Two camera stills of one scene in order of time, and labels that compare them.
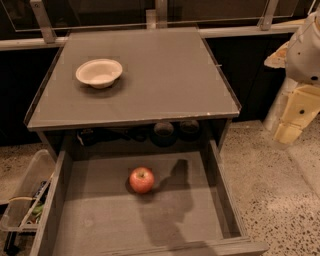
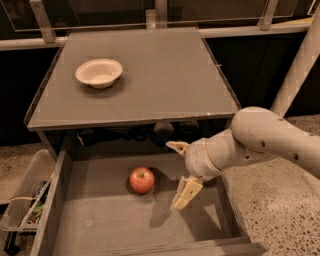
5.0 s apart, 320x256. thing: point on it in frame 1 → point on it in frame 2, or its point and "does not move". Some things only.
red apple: [141, 179] does not move
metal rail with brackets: [155, 19] does not move
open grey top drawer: [142, 203] does not move
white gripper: [305, 56] → [197, 159]
